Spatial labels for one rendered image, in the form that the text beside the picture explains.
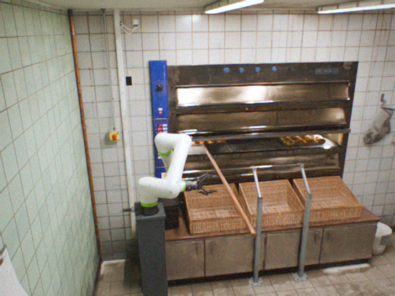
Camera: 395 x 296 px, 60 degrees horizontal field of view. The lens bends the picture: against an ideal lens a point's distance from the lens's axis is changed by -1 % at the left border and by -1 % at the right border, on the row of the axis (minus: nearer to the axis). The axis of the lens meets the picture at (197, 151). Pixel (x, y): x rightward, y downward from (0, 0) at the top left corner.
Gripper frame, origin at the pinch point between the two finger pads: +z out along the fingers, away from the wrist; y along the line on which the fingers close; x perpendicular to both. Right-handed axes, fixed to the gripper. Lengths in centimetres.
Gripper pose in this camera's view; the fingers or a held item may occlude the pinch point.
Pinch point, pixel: (215, 184)
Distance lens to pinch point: 294.4
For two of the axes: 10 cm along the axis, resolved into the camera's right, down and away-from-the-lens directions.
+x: 1.6, 3.2, -9.3
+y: 0.1, 9.5, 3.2
